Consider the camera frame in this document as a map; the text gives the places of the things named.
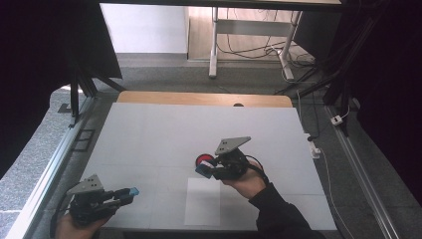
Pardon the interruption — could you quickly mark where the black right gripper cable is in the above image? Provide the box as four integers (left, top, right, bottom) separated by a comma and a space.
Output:
243, 153, 271, 186

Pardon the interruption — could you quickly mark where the white paper sheet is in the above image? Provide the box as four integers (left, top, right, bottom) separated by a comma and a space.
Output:
183, 177, 222, 227

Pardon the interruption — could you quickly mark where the black floor bracket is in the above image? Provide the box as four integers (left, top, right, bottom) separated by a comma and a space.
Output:
72, 127, 97, 153

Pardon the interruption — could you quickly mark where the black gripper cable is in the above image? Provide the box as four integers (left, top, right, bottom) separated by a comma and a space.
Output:
49, 193, 74, 239
243, 153, 271, 186

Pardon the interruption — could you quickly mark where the person's left hand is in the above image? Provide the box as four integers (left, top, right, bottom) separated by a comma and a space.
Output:
54, 212, 109, 239

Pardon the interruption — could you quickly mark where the black metal stand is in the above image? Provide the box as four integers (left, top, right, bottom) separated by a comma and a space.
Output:
58, 64, 127, 129
274, 49, 354, 137

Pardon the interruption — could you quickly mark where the red round ink pad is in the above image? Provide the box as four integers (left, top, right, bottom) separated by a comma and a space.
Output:
195, 153, 215, 167

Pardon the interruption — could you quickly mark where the white power strip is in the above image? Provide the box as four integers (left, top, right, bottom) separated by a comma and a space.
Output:
304, 132, 322, 160

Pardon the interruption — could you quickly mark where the white power cable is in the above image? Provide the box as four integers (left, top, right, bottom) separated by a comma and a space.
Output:
317, 148, 346, 239

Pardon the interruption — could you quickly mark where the black curtain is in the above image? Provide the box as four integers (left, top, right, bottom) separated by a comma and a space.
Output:
331, 0, 422, 207
0, 0, 124, 180

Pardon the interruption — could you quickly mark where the aluminium floor rail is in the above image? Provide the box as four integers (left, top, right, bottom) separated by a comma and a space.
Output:
4, 96, 98, 239
323, 105, 403, 239

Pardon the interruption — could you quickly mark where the white table cover board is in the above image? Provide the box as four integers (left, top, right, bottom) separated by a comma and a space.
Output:
79, 102, 338, 232

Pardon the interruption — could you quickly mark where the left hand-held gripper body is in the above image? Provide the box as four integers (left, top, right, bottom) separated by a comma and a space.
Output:
67, 173, 116, 227

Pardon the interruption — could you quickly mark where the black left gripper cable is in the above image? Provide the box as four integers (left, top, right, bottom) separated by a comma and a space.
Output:
49, 193, 74, 239

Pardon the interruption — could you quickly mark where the person's right hand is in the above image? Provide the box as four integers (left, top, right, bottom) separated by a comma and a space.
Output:
220, 160, 270, 200

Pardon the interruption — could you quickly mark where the tangle of black floor cables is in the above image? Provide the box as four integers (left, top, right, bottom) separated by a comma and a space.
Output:
216, 8, 317, 68

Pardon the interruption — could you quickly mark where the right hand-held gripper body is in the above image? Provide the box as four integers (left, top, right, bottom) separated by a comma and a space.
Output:
213, 136, 253, 182

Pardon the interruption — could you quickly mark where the white desk frame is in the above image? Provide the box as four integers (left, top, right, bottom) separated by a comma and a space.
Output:
208, 6, 304, 82

